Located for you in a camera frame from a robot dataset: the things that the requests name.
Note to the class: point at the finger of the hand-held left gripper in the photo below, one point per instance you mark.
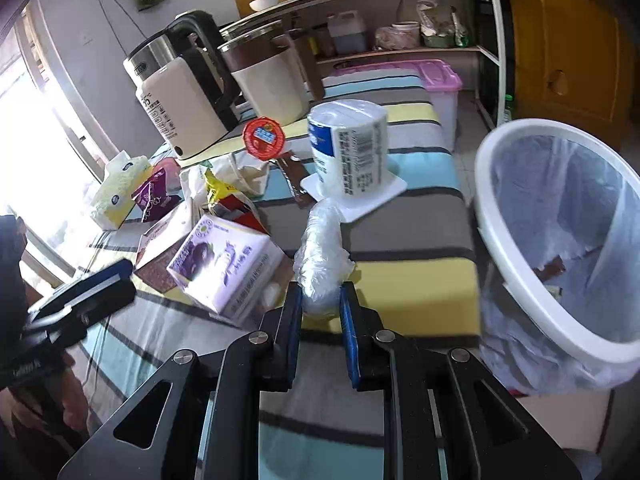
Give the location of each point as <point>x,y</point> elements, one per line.
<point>100,276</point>
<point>95,310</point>

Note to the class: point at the wrapped white paper roll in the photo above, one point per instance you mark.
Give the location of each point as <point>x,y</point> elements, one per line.
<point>347,150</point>

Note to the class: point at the striped blanket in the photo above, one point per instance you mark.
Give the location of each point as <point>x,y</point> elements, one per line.
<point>400,240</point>

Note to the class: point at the bright window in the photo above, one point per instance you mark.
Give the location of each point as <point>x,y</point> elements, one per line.
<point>30,135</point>

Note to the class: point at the clear plastic wrap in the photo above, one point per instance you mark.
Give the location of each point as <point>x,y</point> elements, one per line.
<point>320,250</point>

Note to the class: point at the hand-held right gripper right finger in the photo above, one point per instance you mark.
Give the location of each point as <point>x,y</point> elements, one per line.
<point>350,340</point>

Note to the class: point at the red-lidded jelly cup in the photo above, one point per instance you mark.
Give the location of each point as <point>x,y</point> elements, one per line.
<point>262,137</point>

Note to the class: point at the purple snack packet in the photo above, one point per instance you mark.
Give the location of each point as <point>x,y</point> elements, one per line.
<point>155,192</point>

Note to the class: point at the white round trash bin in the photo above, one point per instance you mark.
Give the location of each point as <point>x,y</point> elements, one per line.
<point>505,240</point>

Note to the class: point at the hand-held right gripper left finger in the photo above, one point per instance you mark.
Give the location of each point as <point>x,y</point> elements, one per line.
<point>295,312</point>

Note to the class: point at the yellow wooden door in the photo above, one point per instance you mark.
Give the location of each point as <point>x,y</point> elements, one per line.
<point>565,35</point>

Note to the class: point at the yellow tissue box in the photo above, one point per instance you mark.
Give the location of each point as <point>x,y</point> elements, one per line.
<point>117,190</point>

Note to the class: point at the purple and white carton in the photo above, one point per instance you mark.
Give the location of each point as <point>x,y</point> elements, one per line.
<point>225,265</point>

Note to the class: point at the pink-lidded storage box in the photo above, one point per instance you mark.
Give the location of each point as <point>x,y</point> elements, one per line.
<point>430,80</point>

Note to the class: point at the dark oil jug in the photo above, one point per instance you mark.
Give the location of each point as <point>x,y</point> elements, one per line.
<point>346,35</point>

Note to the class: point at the cream black electric kettle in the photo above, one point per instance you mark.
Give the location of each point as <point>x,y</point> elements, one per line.
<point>165,42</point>

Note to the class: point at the person's left hand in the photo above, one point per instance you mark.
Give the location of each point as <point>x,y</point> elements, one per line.
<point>72,400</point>

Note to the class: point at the clear bag of groceries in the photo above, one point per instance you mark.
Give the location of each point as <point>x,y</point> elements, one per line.
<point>435,20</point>

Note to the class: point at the white bowl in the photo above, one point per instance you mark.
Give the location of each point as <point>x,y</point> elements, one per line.
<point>263,3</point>

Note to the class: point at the cream jug with brown band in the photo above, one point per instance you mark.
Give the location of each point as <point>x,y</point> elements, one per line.
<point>270,85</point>

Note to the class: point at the brown snack wrapper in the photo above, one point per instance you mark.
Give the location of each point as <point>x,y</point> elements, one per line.
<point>297,180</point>

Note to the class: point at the white and red box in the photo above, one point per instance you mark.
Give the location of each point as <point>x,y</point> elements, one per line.
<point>162,232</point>

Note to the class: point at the cream soy milk maker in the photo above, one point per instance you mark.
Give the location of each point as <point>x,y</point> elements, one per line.
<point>175,105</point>

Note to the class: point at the translucent bin liner bag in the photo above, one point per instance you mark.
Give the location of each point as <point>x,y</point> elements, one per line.
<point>565,210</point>

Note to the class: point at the brown wrapper scrap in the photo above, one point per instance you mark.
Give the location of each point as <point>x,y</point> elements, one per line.
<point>550,267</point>

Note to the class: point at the white square coaster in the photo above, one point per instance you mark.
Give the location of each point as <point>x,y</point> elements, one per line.
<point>385,192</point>

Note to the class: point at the green glass bottle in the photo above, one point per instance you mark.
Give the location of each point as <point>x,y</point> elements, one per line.
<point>509,110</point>

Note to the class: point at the white and yellow plastic bag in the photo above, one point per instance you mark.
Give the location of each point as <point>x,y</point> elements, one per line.
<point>240,175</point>

